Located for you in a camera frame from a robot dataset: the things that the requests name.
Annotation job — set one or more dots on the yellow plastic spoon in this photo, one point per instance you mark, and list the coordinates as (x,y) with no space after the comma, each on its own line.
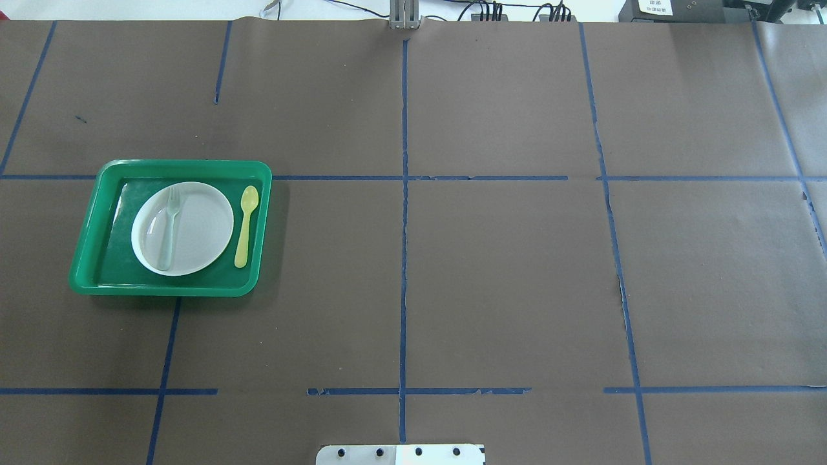
(249,202)

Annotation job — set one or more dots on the white round plate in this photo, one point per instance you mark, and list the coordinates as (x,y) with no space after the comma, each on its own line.
(204,229)

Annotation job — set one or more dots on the green plastic tray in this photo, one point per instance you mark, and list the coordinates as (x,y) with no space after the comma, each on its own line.
(104,262)

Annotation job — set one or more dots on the black equipment box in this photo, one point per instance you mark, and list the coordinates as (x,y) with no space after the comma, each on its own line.
(705,12)

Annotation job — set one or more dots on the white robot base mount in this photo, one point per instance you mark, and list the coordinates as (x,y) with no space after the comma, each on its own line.
(402,454)

